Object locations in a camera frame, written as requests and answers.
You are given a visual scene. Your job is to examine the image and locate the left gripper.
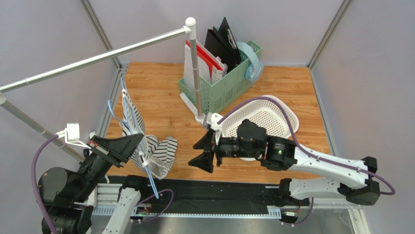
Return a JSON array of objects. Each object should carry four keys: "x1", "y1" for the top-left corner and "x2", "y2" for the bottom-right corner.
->
[{"x1": 73, "y1": 132, "x2": 144, "y2": 201}]

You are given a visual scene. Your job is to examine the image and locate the blue wire hanger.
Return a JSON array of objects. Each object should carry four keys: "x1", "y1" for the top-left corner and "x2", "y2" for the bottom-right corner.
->
[{"x1": 107, "y1": 78, "x2": 159, "y2": 199}]

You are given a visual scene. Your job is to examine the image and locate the black white striped tank top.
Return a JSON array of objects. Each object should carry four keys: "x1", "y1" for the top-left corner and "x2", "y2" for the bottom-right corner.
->
[{"x1": 121, "y1": 89, "x2": 179, "y2": 180}]

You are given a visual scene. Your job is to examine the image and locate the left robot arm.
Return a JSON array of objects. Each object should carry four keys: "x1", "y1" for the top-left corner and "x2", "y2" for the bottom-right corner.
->
[{"x1": 33, "y1": 133, "x2": 145, "y2": 234}]

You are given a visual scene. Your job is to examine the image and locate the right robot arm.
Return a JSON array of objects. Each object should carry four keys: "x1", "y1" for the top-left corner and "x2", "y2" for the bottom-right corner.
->
[{"x1": 188, "y1": 119, "x2": 380, "y2": 206}]

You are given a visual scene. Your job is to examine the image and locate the green plastic file basket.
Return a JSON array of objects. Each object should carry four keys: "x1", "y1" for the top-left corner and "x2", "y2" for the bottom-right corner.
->
[{"x1": 178, "y1": 40, "x2": 263, "y2": 116}]

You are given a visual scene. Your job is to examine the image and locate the white perforated plastic basket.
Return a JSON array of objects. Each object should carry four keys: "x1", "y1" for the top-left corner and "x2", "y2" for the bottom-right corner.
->
[{"x1": 217, "y1": 95, "x2": 299, "y2": 161}]

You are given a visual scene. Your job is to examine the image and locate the white document folder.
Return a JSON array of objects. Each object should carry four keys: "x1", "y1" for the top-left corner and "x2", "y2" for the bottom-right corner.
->
[{"x1": 183, "y1": 51, "x2": 223, "y2": 90}]

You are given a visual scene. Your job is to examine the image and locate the red folder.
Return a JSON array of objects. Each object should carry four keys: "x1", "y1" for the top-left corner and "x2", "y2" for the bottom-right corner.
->
[{"x1": 185, "y1": 40, "x2": 225, "y2": 75}]

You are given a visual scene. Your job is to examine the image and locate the black folder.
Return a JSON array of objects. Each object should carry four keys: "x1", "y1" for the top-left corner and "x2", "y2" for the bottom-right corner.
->
[{"x1": 204, "y1": 29, "x2": 237, "y2": 73}]

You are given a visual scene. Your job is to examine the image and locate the black clipboard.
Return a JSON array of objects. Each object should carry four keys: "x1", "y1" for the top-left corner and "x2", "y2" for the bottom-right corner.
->
[{"x1": 212, "y1": 17, "x2": 242, "y2": 65}]

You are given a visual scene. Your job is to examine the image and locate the silver clothes rack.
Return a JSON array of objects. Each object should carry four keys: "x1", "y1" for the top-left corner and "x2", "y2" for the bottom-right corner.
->
[{"x1": 0, "y1": 17, "x2": 205, "y2": 161}]

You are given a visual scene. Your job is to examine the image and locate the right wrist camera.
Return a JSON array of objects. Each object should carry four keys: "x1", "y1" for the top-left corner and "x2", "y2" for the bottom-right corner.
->
[{"x1": 203, "y1": 113, "x2": 223, "y2": 132}]

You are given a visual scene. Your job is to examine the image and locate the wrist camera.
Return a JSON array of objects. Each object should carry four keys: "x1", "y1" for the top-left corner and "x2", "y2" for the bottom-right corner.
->
[
  {"x1": 56, "y1": 123, "x2": 91, "y2": 149},
  {"x1": 203, "y1": 113, "x2": 223, "y2": 132}
]

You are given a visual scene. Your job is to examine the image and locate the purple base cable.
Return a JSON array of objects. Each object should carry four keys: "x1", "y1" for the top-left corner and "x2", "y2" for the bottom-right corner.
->
[{"x1": 131, "y1": 188, "x2": 175, "y2": 222}]

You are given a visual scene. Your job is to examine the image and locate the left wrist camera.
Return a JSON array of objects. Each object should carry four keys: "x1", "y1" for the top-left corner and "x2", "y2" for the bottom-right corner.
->
[{"x1": 56, "y1": 123, "x2": 91, "y2": 149}]

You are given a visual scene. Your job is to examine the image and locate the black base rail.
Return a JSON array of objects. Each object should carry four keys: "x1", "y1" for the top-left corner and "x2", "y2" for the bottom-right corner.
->
[{"x1": 89, "y1": 175, "x2": 301, "y2": 219}]

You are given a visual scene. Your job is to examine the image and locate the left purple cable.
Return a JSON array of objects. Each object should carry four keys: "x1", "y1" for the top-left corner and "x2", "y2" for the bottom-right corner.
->
[{"x1": 31, "y1": 135, "x2": 60, "y2": 234}]

